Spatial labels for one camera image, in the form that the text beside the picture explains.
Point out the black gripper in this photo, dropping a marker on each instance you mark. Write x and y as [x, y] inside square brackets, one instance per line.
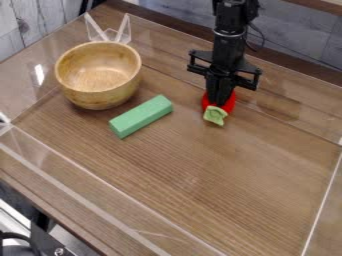
[220, 89]

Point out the red plush strawberry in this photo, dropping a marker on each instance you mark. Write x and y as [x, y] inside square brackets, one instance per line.
[215, 114]

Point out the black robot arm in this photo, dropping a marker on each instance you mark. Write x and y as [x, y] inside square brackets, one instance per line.
[224, 65]

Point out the green rectangular block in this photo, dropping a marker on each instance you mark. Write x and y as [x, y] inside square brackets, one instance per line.
[141, 116]

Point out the wooden bowl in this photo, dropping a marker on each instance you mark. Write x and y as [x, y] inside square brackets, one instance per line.
[99, 74]

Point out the clear acrylic tray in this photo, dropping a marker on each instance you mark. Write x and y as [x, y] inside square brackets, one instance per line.
[182, 189]

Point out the clear acrylic corner bracket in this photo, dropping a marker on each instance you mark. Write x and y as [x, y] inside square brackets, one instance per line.
[119, 35]

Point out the black metal mount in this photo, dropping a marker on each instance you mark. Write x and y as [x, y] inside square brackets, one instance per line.
[47, 244]

